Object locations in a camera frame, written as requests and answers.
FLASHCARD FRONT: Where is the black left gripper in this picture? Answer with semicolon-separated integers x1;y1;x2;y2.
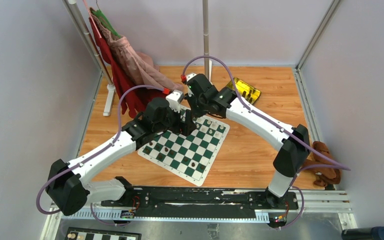
153;103;197;136

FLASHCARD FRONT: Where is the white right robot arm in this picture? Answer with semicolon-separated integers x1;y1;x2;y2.
181;73;310;209

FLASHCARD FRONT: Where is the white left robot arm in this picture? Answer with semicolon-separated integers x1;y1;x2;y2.
41;97;197;216

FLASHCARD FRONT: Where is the green white chess mat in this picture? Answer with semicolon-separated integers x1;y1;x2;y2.
137;115;230;187

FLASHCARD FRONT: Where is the yellow tin box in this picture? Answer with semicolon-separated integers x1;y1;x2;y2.
233;77;262;105

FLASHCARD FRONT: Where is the red cloth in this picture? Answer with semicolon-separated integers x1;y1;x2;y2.
92;27;167;118

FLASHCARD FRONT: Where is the pink cloth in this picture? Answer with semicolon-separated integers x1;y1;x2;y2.
89;7;184;92

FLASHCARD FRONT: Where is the centre metal rack pole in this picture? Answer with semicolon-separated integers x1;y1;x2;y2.
202;0;213;81

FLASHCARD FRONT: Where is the metal rack pole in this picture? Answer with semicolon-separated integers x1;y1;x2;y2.
62;0;116;117
202;0;213;81

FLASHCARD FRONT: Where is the green cloth on hanger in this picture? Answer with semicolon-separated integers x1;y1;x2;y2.
90;8;121;39

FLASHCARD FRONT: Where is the brown cloth at right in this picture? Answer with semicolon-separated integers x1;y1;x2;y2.
302;153;342;187

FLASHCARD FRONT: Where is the left metal rack pole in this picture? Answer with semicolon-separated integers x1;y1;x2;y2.
62;0;116;117

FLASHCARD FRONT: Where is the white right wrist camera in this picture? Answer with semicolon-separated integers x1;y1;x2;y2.
185;73;197;82

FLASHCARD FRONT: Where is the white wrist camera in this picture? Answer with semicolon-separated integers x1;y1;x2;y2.
185;73;197;82
165;90;185;113

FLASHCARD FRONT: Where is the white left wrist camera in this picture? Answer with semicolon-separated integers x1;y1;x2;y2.
165;90;185;113

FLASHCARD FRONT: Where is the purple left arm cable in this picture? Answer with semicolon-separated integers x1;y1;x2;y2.
35;84;172;227

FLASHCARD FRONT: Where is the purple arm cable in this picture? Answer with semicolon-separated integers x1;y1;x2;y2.
35;84;172;227
180;55;352;230

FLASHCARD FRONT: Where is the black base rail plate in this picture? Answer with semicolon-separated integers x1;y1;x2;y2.
101;186;299;220

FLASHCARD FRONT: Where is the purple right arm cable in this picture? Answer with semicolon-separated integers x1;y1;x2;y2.
180;55;352;230

